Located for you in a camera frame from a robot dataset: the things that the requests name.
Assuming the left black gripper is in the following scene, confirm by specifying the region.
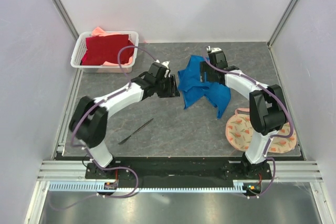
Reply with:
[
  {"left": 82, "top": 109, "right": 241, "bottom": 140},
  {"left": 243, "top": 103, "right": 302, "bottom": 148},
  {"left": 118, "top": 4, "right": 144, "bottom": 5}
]
[{"left": 154, "top": 74, "right": 180, "bottom": 98}]

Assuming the blue cloth napkin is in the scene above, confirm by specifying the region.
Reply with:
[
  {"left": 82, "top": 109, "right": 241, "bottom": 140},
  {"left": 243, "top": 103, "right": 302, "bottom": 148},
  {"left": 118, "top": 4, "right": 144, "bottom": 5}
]
[{"left": 178, "top": 55, "right": 231, "bottom": 119}]

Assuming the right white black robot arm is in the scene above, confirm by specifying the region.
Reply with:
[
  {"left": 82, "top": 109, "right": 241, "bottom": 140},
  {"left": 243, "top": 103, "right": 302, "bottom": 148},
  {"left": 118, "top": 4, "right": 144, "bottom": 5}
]
[{"left": 200, "top": 61, "right": 291, "bottom": 179}]

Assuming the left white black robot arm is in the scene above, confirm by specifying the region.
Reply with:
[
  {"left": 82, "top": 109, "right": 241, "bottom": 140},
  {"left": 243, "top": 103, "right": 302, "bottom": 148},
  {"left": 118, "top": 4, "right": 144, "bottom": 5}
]
[{"left": 69, "top": 71, "right": 180, "bottom": 178}]

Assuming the floral round pot holder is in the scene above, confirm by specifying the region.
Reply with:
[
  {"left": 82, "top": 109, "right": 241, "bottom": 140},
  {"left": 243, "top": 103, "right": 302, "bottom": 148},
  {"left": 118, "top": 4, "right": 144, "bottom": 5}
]
[{"left": 225, "top": 108, "right": 297, "bottom": 154}]

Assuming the red cloth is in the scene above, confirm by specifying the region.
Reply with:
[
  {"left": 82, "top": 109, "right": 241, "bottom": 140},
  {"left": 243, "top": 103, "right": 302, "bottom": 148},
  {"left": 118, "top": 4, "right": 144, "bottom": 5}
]
[{"left": 81, "top": 34, "right": 134, "bottom": 66}]

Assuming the pink cloth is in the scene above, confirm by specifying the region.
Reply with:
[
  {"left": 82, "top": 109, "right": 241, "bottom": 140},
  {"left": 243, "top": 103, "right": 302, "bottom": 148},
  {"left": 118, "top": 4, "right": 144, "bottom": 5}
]
[{"left": 91, "top": 27, "right": 109, "bottom": 37}]

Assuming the white plastic basket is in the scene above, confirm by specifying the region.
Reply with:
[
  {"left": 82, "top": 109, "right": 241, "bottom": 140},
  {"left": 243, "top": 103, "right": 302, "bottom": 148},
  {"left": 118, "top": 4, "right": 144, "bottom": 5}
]
[{"left": 70, "top": 27, "right": 139, "bottom": 73}]

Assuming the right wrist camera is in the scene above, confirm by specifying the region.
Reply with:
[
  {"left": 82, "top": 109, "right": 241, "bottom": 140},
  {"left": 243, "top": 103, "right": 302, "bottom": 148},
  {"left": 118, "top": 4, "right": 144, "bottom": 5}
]
[{"left": 206, "top": 46, "right": 228, "bottom": 69}]

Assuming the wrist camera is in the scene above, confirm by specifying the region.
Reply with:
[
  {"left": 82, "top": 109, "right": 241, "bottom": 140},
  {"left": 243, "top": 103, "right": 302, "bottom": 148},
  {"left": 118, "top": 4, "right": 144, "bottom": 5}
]
[
  {"left": 148, "top": 62, "right": 170, "bottom": 79},
  {"left": 206, "top": 46, "right": 228, "bottom": 69}
]

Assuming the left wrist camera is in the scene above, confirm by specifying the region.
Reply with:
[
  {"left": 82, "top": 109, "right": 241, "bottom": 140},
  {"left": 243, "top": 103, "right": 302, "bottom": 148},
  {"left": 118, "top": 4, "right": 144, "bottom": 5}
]
[{"left": 148, "top": 62, "right": 170, "bottom": 79}]

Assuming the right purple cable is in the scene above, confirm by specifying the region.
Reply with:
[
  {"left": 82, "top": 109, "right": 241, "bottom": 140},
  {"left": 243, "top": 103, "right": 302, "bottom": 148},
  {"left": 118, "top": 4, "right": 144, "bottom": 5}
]
[{"left": 202, "top": 56, "right": 295, "bottom": 198}]

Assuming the purple cable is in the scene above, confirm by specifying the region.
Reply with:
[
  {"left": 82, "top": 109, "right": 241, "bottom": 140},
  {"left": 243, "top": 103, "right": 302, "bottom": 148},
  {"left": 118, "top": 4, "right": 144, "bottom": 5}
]
[
  {"left": 47, "top": 45, "right": 163, "bottom": 210},
  {"left": 202, "top": 56, "right": 295, "bottom": 198}
]

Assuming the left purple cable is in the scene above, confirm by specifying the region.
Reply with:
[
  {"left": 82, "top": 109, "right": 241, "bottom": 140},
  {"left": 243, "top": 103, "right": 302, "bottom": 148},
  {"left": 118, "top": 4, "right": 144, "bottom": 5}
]
[{"left": 47, "top": 45, "right": 163, "bottom": 210}]

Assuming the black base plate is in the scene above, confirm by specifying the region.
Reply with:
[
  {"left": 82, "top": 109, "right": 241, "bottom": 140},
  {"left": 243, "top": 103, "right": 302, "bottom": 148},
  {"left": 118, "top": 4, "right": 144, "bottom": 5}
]
[{"left": 85, "top": 156, "right": 272, "bottom": 180}]

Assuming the grey slotted cable duct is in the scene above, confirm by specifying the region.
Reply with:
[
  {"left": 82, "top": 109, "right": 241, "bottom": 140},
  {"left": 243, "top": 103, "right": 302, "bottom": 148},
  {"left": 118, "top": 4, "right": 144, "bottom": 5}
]
[{"left": 49, "top": 181, "right": 247, "bottom": 194}]

